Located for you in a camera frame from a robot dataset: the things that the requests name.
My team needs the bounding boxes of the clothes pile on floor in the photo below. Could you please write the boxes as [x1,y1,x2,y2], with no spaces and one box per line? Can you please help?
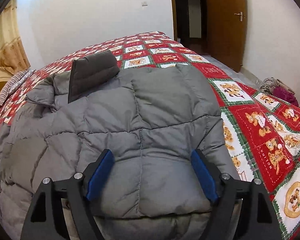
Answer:
[260,77,299,107]

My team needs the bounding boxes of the silver door handle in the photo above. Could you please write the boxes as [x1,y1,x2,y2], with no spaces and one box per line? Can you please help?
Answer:
[234,12,243,22]

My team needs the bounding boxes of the red patchwork bedspread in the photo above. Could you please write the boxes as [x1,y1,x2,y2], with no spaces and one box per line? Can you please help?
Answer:
[0,31,300,239]

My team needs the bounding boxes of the grey puffer jacket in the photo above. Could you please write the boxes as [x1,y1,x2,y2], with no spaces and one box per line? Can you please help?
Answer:
[0,52,237,239]

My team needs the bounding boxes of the brown wooden door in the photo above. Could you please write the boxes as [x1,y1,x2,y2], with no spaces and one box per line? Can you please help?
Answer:
[206,0,247,72]

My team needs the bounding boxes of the striped pillow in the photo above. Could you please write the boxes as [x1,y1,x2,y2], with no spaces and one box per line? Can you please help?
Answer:
[0,68,35,107]

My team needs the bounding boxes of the beige patterned curtain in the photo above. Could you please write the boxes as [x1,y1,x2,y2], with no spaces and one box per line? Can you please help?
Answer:
[0,0,30,75]

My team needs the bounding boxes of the dark door frame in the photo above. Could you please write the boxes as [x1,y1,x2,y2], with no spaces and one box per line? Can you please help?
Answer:
[171,0,207,54]

